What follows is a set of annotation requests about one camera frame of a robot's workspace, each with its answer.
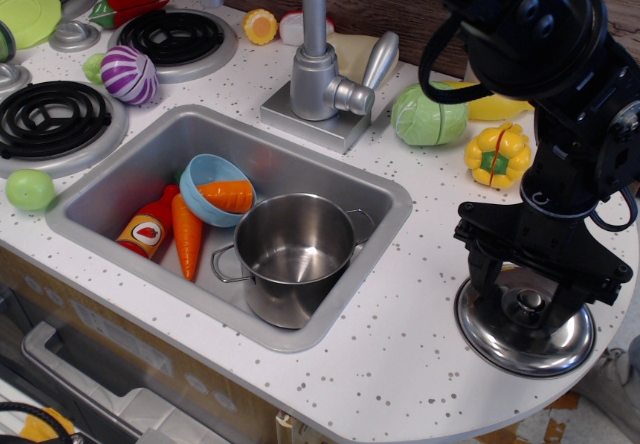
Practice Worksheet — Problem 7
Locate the silver toy sink basin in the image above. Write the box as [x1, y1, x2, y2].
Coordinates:
[45, 105, 412, 352]

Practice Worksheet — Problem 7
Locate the black cable on floor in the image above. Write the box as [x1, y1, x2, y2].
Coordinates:
[0, 402, 76, 443]

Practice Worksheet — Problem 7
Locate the light green toy plate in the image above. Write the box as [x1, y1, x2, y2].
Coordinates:
[1, 0, 62, 50]

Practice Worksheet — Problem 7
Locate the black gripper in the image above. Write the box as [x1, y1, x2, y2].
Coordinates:
[454, 202, 633, 329]

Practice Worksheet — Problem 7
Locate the silver stove knob lower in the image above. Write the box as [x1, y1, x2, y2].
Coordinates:
[0, 63, 32, 101]

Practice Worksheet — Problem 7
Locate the orange toy carrot in bowl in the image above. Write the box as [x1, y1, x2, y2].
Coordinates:
[196, 180, 254, 214]

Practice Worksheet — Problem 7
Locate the small green toy vegetable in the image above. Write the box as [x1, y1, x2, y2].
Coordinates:
[82, 53, 106, 85]

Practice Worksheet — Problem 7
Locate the silver oven door handle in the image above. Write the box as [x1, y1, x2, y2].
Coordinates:
[22, 322, 174, 438]

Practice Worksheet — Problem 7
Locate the red white toy radish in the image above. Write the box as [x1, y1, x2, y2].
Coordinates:
[279, 10, 319, 46]

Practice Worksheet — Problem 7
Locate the light blue toy bowl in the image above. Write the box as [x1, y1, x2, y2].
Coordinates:
[180, 154, 256, 228]

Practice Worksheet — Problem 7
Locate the red toy chili pepper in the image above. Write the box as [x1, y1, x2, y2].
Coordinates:
[89, 0, 170, 29]

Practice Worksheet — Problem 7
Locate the dark green toy piece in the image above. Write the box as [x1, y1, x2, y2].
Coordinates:
[0, 22, 17, 63]

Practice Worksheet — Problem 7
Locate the long orange toy carrot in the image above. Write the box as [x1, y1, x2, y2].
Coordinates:
[171, 194, 203, 281]

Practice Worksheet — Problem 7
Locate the yellow toy on floor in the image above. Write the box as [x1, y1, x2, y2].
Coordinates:
[19, 407, 75, 443]

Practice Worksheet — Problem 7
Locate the green toy cabbage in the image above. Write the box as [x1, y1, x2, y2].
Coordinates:
[391, 83, 469, 146]

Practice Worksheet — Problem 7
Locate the yellow toy lemon half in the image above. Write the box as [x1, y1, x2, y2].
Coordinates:
[242, 9, 278, 45]

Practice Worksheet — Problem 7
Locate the cream toy cheese wedge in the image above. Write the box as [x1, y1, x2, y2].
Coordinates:
[327, 32, 379, 84]

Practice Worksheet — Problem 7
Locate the back right black stove burner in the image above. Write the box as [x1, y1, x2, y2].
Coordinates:
[108, 9, 238, 84]

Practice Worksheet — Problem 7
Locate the yellow toy bell pepper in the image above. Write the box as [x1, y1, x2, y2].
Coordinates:
[464, 122, 533, 190]

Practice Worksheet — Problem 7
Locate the red toy ketchup bottle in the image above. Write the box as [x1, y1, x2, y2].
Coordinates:
[116, 184, 179, 259]

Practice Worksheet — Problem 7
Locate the silver toy faucet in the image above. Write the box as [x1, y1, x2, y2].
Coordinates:
[260, 0, 399, 154]

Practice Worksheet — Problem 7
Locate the purple striped toy onion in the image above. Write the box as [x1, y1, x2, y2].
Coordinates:
[100, 45, 159, 105]

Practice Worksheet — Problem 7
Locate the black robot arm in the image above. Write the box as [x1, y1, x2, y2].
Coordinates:
[419, 0, 639, 328]

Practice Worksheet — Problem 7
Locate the stainless steel pot lid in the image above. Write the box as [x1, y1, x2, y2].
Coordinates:
[454, 266, 595, 378]

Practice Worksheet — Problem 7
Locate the green toy apple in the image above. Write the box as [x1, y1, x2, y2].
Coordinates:
[5, 169, 56, 211]

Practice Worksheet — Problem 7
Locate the front black stove burner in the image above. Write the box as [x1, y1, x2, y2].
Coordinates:
[1, 81, 128, 178]

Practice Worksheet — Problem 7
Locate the silver stove knob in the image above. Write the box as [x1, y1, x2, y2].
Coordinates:
[0, 63, 32, 101]
[48, 20, 100, 53]

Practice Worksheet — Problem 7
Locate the silver stove knob upper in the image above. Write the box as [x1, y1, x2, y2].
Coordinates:
[48, 20, 100, 53]

